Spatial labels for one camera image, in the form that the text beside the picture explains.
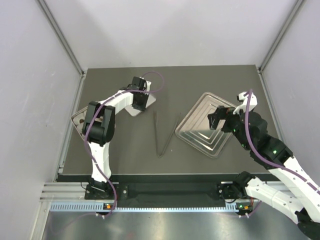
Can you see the aluminium cable duct rail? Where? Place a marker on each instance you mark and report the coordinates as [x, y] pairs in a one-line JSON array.
[[102, 207]]

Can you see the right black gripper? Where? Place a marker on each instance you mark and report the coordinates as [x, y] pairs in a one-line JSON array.
[[222, 113]]

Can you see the right aluminium frame post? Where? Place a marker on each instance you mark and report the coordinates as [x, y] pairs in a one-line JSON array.
[[288, 21]]

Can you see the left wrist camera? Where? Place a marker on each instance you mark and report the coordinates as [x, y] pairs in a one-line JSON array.
[[146, 85]]

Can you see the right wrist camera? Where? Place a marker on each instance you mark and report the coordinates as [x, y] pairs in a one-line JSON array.
[[245, 101]]

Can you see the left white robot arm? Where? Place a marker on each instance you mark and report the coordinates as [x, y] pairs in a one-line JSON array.
[[99, 129]]

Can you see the silver tin lid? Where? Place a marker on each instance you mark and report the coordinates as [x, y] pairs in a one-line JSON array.
[[147, 103]]

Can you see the pink tin box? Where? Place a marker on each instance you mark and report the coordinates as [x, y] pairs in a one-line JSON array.
[[75, 119]]

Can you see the left aluminium frame post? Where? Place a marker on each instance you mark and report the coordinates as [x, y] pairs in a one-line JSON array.
[[60, 35]]

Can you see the large steel tray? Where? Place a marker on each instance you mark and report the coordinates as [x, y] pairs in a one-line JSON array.
[[195, 130]]

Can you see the aluminium frame post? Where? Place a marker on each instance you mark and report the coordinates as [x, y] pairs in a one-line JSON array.
[[288, 21], [60, 35]]

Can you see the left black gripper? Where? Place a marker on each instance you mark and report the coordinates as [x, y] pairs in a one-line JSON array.
[[142, 106]]

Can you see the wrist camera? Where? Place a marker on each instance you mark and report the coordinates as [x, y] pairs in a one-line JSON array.
[[146, 85], [245, 101]]

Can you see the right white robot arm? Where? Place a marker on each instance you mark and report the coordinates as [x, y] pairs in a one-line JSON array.
[[250, 129]]

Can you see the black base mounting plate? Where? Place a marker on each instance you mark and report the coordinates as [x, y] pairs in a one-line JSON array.
[[195, 190]]

